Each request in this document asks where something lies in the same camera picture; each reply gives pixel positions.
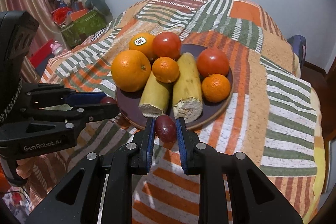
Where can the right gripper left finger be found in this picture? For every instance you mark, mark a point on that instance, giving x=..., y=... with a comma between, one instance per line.
x=99, y=188

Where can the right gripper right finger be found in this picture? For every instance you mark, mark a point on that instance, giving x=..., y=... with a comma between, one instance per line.
x=232, y=187

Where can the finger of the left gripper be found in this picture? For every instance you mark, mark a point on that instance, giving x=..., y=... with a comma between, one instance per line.
x=84, y=113
x=39, y=96

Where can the dark red grape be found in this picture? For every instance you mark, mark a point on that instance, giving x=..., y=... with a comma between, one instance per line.
x=108, y=100
x=165, y=129

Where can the large orange without sticker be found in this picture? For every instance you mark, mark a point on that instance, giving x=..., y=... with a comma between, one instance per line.
x=130, y=70

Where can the long yellow banana piece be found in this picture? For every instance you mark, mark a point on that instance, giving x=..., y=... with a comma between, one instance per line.
x=155, y=97

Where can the short yellow banana piece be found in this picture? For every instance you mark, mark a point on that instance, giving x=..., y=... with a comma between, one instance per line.
x=187, y=93

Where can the large orange with Dole sticker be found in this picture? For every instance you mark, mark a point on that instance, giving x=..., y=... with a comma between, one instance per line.
x=143, y=42

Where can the small mandarin orange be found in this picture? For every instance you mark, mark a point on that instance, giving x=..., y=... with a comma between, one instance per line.
x=216, y=88
x=165, y=70

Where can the red tomato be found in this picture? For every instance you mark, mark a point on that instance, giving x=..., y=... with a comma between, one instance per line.
x=167, y=44
x=212, y=61

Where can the person's left hand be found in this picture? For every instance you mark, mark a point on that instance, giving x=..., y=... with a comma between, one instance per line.
x=25, y=167

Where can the purple round plate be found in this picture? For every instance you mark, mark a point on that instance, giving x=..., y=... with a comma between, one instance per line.
x=128, y=102

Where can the pink toy figure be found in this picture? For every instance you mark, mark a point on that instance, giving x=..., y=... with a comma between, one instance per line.
x=56, y=48

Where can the patchwork striped bedspread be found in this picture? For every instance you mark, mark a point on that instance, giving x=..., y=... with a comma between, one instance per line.
x=273, y=116

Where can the brown wooden door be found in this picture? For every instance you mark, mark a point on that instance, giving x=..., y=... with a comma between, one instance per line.
x=324, y=85

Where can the blue bag behind bed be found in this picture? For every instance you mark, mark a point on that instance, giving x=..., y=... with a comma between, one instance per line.
x=298, y=44

